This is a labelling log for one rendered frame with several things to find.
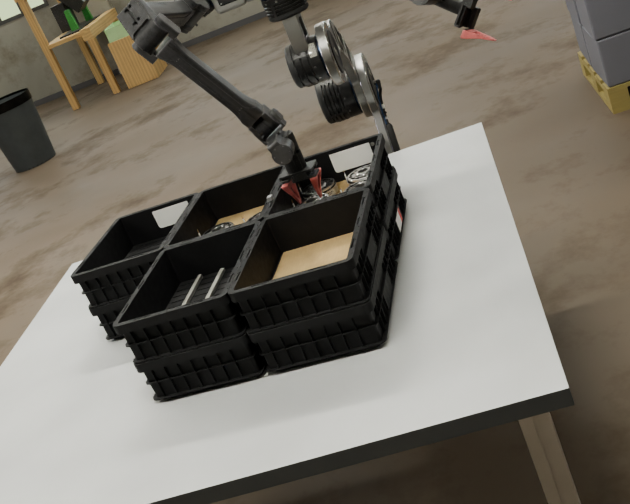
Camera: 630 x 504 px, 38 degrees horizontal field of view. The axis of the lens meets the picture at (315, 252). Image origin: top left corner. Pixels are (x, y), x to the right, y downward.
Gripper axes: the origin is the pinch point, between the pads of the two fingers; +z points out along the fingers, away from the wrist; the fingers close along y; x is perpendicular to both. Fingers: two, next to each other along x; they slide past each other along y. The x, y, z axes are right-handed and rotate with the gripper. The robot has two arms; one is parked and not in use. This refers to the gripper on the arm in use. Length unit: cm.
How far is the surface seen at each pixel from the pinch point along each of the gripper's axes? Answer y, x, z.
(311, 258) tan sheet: 5.4, -30.3, 4.5
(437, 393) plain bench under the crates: 38, -79, 18
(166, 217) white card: -53, 15, -2
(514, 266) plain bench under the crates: 53, -35, 18
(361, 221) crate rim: 24.3, -39.3, -5.3
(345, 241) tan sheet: 13.8, -25.4, 4.6
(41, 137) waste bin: -455, 560, 61
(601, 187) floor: 68, 150, 89
